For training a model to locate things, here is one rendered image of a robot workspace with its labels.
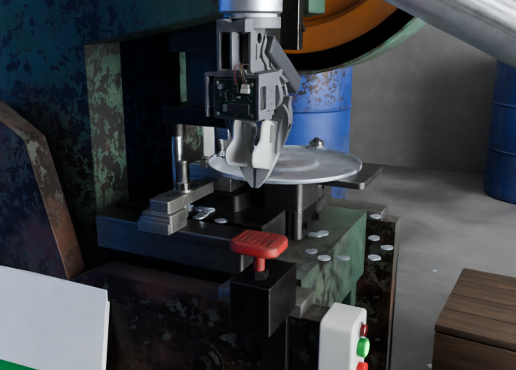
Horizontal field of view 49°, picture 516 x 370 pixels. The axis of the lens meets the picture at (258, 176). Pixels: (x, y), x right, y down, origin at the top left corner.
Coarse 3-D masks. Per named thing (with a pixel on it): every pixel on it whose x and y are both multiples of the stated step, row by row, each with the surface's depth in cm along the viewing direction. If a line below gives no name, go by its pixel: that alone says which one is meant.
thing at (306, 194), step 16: (352, 176) 101; (368, 176) 101; (272, 192) 106; (288, 192) 105; (304, 192) 105; (272, 208) 107; (288, 208) 106; (304, 208) 106; (288, 224) 107; (304, 224) 106
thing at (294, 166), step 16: (224, 160) 111; (288, 160) 109; (304, 160) 109; (320, 160) 111; (336, 160) 111; (352, 160) 111; (224, 176) 100; (240, 176) 100; (272, 176) 100; (288, 176) 100; (304, 176) 100; (320, 176) 100; (336, 176) 98
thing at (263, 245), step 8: (248, 232) 79; (256, 232) 79; (264, 232) 79; (232, 240) 76; (240, 240) 76; (248, 240) 76; (256, 240) 76; (264, 240) 76; (272, 240) 76; (280, 240) 76; (232, 248) 76; (240, 248) 75; (248, 248) 74; (256, 248) 74; (264, 248) 74; (272, 248) 74; (280, 248) 75; (256, 256) 74; (264, 256) 74; (272, 256) 74; (256, 264) 77; (264, 264) 77
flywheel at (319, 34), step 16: (336, 0) 134; (352, 0) 133; (368, 0) 128; (320, 16) 137; (336, 16) 133; (352, 16) 130; (368, 16) 129; (384, 16) 127; (400, 16) 136; (304, 32) 136; (320, 32) 134; (336, 32) 132; (352, 32) 131; (368, 32) 131; (304, 48) 137; (320, 48) 135; (336, 48) 141
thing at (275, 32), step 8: (272, 32) 107; (192, 56) 104; (200, 56) 103; (208, 56) 103; (216, 56) 102; (192, 64) 104; (200, 64) 104; (208, 64) 103; (216, 64) 102; (192, 72) 105; (200, 72) 104; (192, 80) 105; (200, 80) 104; (192, 88) 106; (200, 88) 105; (192, 96) 106; (200, 96) 105; (192, 104) 106; (200, 104) 106
